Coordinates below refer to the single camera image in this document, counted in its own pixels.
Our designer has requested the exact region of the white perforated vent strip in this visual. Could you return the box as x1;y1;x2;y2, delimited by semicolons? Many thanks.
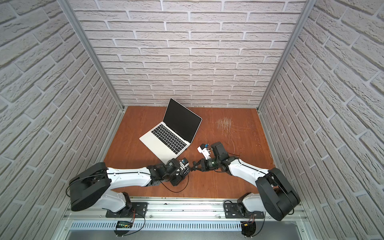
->
70;220;241;232

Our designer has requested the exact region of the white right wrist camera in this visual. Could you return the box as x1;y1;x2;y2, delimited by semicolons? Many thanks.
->
198;144;211;160

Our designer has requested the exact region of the aluminium right corner post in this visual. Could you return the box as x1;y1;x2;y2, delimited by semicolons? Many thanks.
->
257;0;317;112

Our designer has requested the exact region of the aluminium left corner post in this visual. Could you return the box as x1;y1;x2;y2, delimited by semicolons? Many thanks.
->
58;0;125;112

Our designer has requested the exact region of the silver laptop black screen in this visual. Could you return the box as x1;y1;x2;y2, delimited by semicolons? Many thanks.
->
140;98;202;164

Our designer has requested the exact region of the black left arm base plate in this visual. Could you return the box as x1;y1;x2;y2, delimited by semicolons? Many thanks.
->
106;202;148;218

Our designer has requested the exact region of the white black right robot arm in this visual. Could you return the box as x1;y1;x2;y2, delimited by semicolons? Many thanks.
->
192;142;301;221

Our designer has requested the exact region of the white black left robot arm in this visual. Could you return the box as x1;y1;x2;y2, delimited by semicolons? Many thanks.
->
68;158;191;214

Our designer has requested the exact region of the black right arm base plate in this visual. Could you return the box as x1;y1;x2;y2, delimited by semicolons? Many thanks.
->
223;201;265;220

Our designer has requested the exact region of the green left controller board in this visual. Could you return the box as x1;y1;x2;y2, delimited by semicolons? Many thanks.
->
116;221;134;230

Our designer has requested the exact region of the aluminium corner post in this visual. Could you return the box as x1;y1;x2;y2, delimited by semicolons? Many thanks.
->
58;0;125;112
257;0;317;112

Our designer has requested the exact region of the black right controller board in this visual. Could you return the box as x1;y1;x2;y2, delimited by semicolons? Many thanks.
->
241;222;257;238

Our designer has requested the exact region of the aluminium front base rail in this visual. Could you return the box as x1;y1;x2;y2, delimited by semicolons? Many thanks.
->
63;197;309;222

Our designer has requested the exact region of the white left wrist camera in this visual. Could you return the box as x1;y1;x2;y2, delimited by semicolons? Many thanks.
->
180;158;189;169

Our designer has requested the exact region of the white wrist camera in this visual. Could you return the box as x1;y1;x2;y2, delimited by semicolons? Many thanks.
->
180;158;189;169
198;144;211;160

